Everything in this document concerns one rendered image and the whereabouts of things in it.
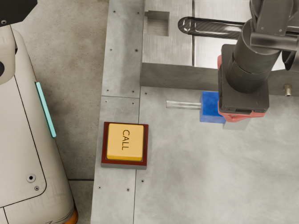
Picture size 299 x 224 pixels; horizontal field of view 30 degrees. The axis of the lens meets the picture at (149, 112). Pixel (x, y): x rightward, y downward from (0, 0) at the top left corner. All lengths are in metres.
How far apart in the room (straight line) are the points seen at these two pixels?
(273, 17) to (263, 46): 0.05
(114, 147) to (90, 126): 0.93
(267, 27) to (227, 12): 0.38
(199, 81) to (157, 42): 0.11
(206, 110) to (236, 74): 0.13
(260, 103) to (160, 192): 0.28
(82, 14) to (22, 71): 0.51
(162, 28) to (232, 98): 0.30
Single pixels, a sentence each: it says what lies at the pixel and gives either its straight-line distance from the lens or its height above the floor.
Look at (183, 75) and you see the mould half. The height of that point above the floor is 0.85.
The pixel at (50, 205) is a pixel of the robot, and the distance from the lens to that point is 1.52.
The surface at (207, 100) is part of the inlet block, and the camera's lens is 0.88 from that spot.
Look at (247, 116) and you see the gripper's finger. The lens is 0.83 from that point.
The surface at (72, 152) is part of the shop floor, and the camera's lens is 1.85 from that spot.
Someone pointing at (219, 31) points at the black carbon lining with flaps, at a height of 0.88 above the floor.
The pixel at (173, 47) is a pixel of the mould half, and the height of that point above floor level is 0.89.
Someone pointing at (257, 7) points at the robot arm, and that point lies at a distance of 0.68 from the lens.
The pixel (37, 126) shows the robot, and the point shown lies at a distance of 1.59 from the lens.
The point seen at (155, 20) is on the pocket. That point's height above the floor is 0.86.
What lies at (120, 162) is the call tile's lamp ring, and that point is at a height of 0.82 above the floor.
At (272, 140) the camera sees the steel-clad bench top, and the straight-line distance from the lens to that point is 1.04.
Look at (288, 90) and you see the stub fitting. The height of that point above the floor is 0.85.
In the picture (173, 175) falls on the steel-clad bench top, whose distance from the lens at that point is 0.98.
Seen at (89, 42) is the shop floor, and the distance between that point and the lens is 2.04.
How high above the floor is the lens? 1.73
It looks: 65 degrees down
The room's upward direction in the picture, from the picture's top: 9 degrees clockwise
